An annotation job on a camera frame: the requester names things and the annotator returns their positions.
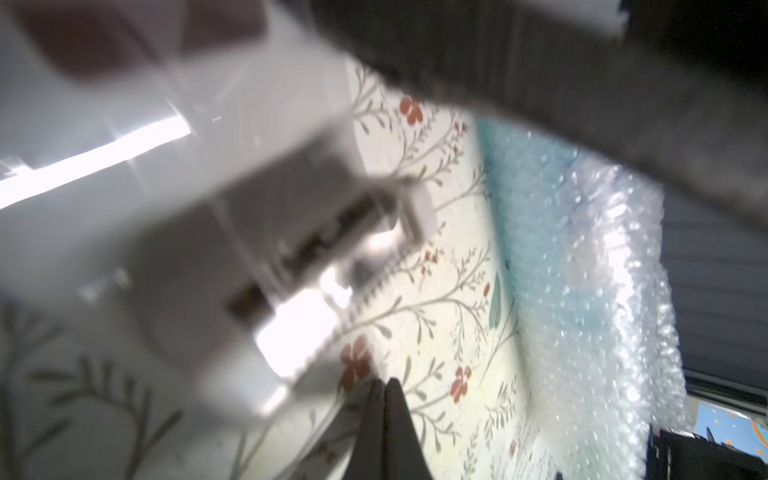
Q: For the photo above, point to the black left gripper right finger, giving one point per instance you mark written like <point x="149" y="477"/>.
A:
<point x="403" y="458"/>

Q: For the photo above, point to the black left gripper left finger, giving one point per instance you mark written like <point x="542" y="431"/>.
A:
<point x="367" y="458"/>

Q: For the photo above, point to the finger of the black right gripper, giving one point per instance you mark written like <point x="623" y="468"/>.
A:
<point x="680" y="96"/>

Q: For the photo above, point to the clear bubble wrap sheet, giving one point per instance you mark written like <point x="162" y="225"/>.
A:
<point x="597" y="425"/>

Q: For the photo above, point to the clear tape dispenser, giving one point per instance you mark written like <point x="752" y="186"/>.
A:
<point x="181" y="181"/>

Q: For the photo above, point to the blue glass bottle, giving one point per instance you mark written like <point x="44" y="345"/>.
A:
<point x="546" y="196"/>

